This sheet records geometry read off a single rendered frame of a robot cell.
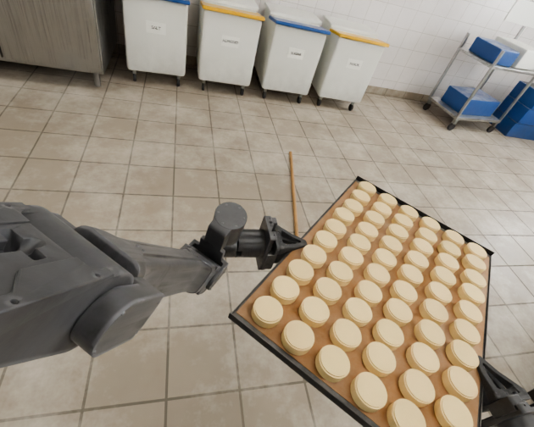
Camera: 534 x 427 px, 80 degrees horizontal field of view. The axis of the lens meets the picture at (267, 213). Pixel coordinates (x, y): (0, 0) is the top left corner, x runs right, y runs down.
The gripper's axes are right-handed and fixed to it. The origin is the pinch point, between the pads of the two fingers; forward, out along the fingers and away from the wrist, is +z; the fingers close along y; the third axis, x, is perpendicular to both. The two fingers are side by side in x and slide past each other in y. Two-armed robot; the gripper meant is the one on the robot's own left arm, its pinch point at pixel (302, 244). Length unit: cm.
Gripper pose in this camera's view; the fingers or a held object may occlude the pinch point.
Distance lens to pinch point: 68.1
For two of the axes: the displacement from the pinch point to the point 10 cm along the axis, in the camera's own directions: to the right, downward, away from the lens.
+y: -2.4, 7.1, 6.6
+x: 1.8, 7.0, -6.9
